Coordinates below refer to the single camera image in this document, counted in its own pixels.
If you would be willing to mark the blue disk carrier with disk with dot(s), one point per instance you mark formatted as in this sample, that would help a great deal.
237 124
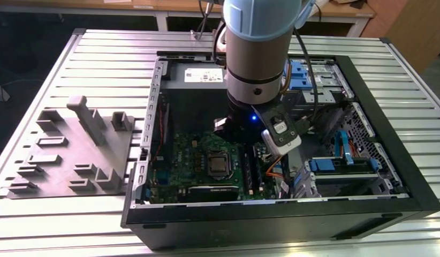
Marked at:
321 164

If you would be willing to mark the grey power supply unit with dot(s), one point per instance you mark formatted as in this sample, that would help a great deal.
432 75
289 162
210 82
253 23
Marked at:
190 107

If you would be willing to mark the grey parts rack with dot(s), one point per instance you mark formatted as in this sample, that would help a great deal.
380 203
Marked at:
73 150

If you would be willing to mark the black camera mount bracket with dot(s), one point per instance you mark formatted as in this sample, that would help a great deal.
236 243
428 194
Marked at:
273 115

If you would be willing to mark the silver CPU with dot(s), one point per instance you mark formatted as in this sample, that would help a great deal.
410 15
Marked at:
218 163

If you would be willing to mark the black PC case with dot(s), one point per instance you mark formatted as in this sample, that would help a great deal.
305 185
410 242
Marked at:
241 227

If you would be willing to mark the wooden desk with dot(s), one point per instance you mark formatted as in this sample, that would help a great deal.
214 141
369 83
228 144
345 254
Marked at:
352 13

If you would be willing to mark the blue plastic drive bracket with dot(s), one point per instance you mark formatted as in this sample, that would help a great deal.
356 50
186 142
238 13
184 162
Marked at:
300 77

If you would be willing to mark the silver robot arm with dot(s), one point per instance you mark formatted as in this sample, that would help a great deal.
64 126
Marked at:
254 67

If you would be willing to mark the green motherboard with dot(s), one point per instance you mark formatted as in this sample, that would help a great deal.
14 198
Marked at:
185 160

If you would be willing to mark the silver metal drive cage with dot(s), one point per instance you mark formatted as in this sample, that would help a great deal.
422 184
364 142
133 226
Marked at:
322 97

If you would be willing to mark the wooden cabinet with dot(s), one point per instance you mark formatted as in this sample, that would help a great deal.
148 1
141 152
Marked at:
412 26

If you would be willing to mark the black graphics card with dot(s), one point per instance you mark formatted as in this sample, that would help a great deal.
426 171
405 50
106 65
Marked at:
212 194

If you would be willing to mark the CPU socket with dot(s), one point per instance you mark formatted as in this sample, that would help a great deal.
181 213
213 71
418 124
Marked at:
220 153

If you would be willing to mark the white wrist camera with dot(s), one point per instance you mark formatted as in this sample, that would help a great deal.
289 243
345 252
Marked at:
281 146

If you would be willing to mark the black case fan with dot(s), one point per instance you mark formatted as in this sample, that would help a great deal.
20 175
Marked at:
162 112

